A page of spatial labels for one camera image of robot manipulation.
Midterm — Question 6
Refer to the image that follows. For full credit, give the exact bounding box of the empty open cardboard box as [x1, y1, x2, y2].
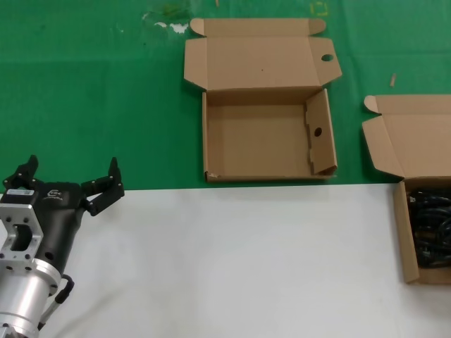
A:
[183, 18, 343, 183]

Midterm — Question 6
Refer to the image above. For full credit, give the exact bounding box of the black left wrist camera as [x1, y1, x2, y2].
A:
[0, 187, 37, 206]

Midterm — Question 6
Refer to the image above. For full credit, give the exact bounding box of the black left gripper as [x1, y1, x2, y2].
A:
[2, 154, 125, 276]

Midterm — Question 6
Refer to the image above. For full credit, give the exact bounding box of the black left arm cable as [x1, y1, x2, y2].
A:
[37, 274, 75, 332]

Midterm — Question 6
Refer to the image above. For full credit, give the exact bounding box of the pile of black cables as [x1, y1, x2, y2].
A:
[404, 189, 451, 272]

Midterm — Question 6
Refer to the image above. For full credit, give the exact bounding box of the open cardboard box with parts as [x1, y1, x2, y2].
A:
[362, 94, 451, 284]

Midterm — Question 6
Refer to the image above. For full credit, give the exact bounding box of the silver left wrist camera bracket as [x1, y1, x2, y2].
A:
[0, 203, 45, 263]

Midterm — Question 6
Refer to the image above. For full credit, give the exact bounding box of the green table mat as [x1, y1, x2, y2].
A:
[0, 0, 451, 193]

